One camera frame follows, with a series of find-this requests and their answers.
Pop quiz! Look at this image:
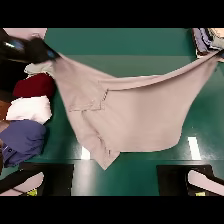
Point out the blue shirt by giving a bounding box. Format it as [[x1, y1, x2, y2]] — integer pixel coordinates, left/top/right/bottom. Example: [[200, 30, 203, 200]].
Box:
[[0, 119, 48, 169]]

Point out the dark red garment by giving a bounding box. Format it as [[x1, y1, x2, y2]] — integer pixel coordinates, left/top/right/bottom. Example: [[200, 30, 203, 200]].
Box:
[[12, 72, 57, 100]]

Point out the pale grey-green garment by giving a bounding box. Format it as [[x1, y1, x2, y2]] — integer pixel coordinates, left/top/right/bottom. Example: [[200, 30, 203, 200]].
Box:
[[24, 60, 55, 77]]

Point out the beige polo shirt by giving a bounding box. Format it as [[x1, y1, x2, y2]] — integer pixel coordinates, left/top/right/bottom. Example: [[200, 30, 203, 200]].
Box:
[[49, 49, 224, 171]]

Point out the white garment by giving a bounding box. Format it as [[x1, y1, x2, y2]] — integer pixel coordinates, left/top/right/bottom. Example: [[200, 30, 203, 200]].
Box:
[[5, 95, 53, 126]]

